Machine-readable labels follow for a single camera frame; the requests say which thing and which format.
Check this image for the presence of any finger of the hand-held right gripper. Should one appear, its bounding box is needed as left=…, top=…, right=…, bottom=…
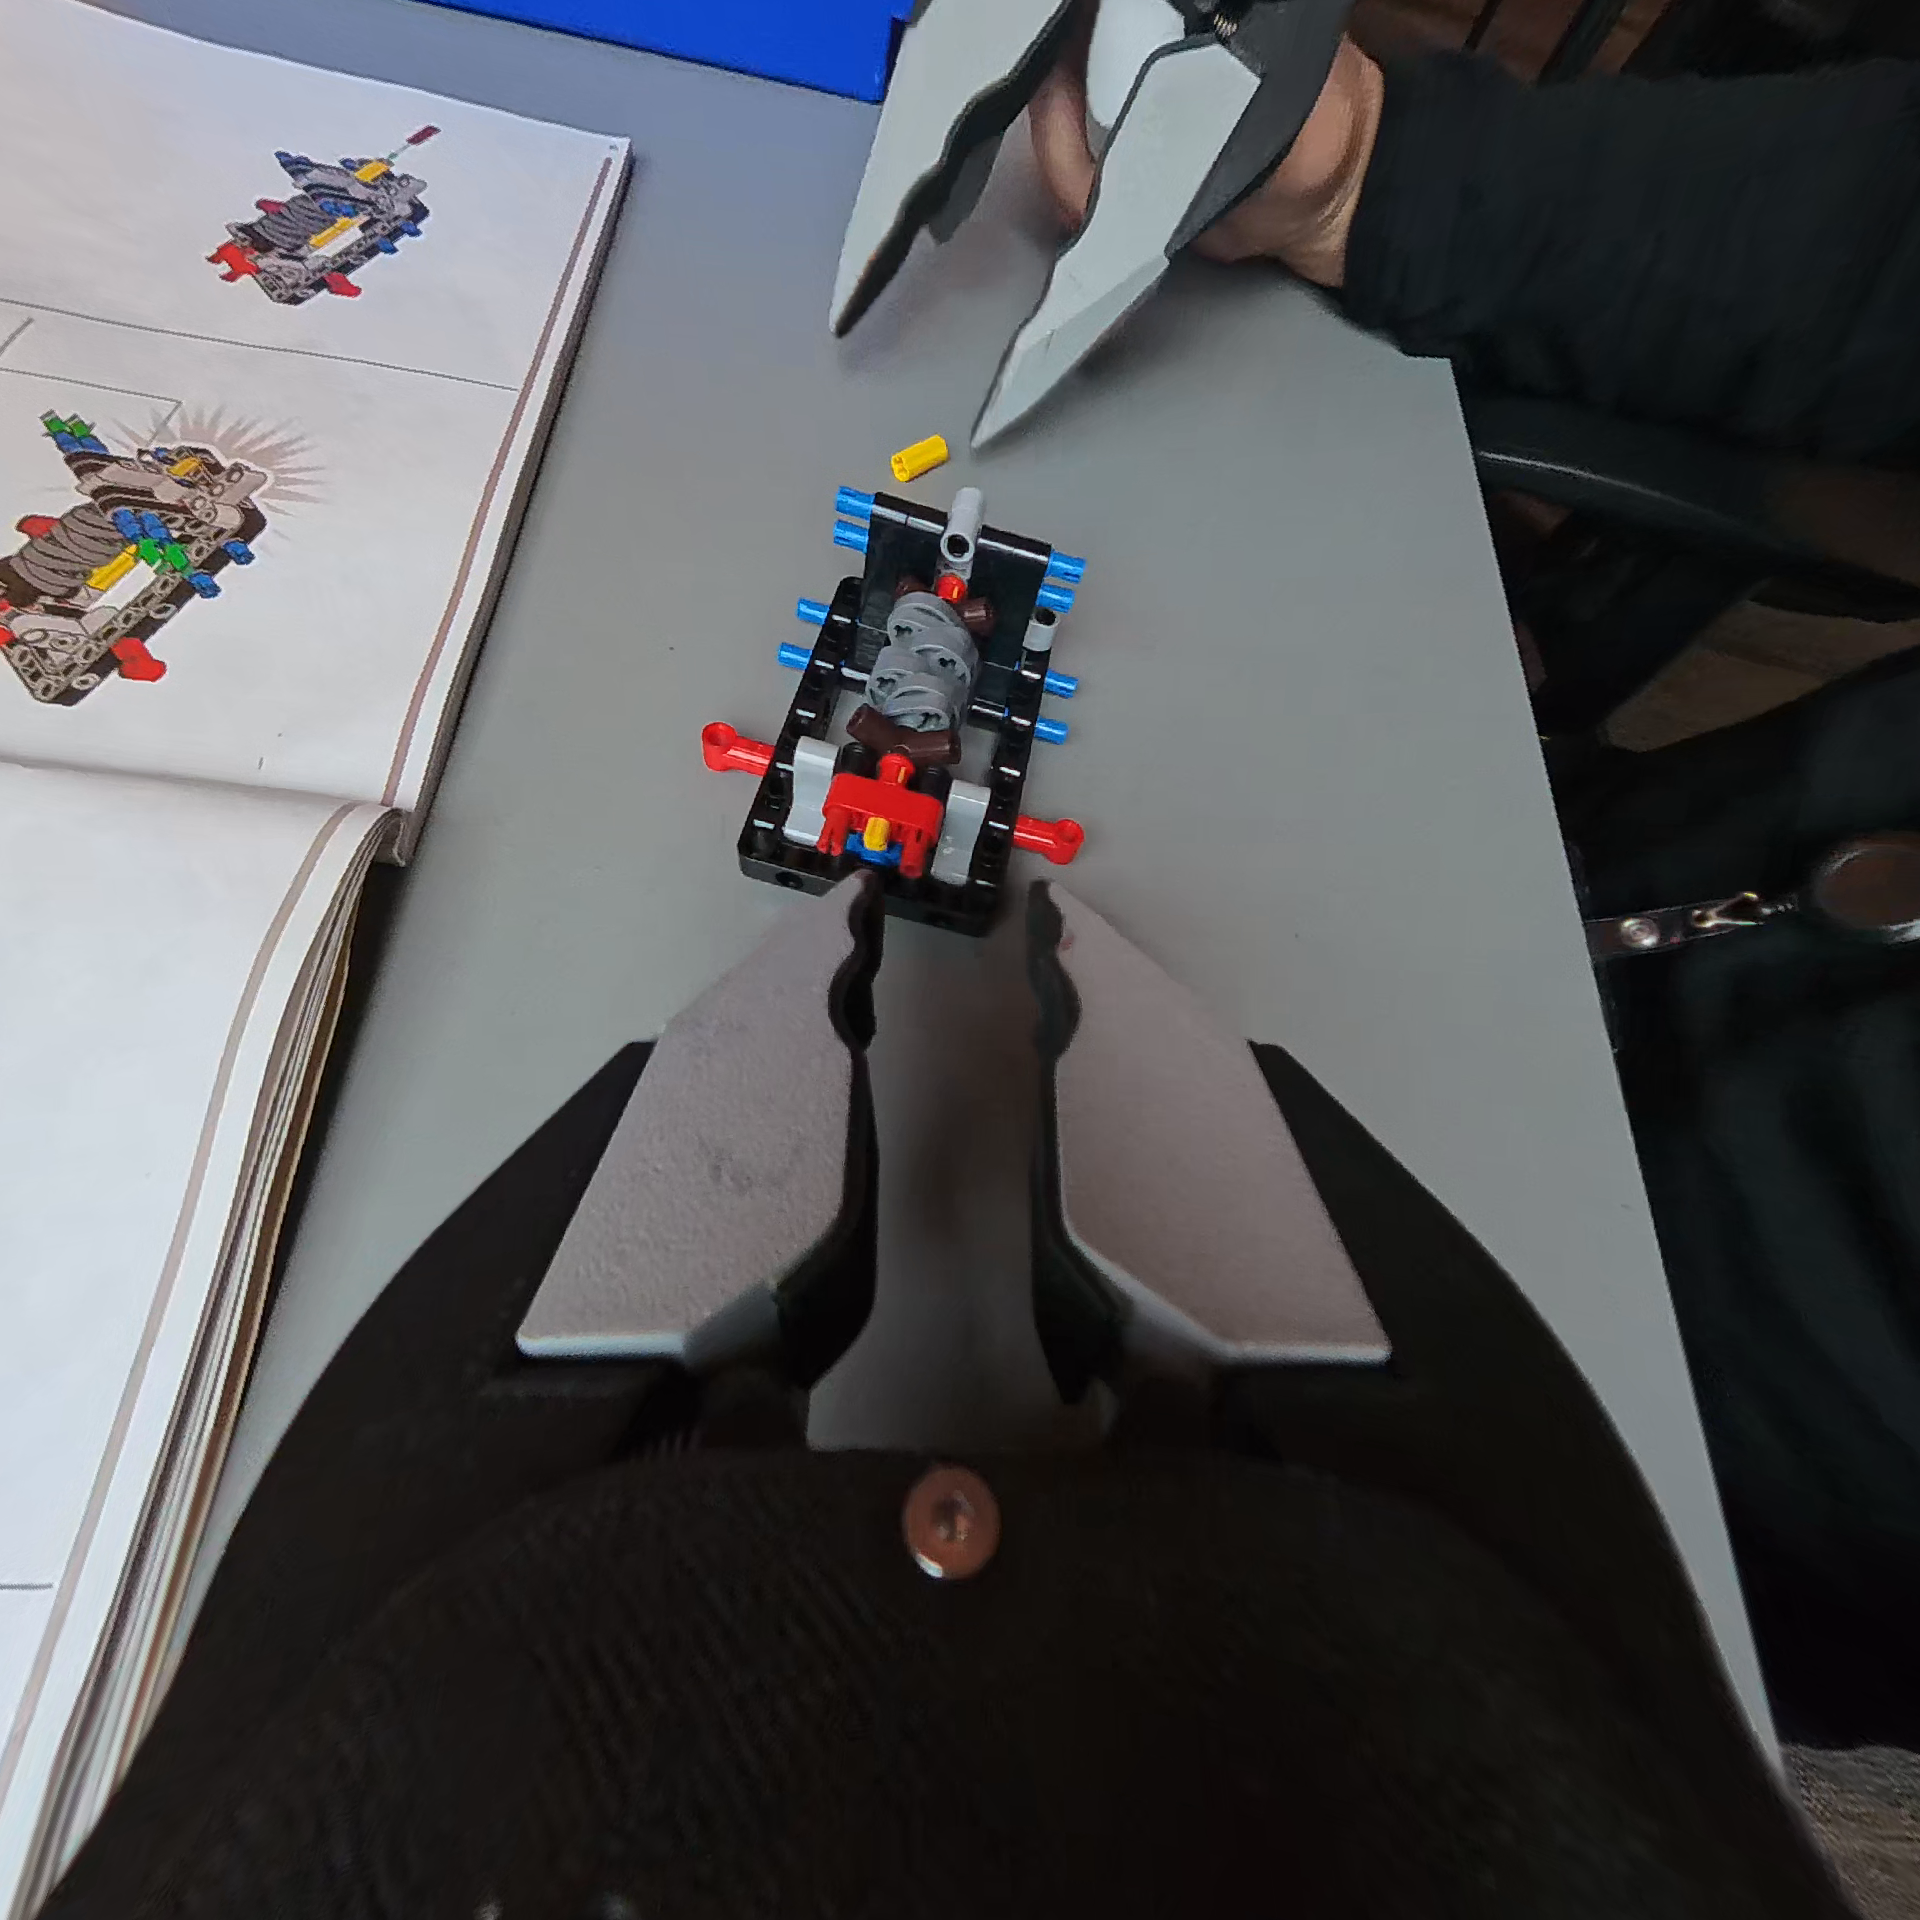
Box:
left=967, top=0, right=1269, bottom=452
left=827, top=0, right=1080, bottom=339

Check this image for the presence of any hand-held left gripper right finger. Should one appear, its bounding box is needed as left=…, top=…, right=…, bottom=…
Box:
left=1024, top=878, right=1394, bottom=1409

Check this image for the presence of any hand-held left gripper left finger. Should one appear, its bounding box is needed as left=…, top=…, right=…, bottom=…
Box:
left=514, top=878, right=886, bottom=1390

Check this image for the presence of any black lego frame assembly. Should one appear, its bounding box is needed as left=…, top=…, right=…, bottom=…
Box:
left=699, top=481, right=1087, bottom=939

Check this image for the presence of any lego instruction booklet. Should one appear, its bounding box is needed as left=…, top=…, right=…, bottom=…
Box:
left=0, top=0, right=635, bottom=1914

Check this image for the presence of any person's right hand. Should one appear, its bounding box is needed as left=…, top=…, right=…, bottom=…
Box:
left=1026, top=49, right=1384, bottom=291

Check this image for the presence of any blue plastic bin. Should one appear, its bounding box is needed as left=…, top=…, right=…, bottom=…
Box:
left=405, top=0, right=917, bottom=107

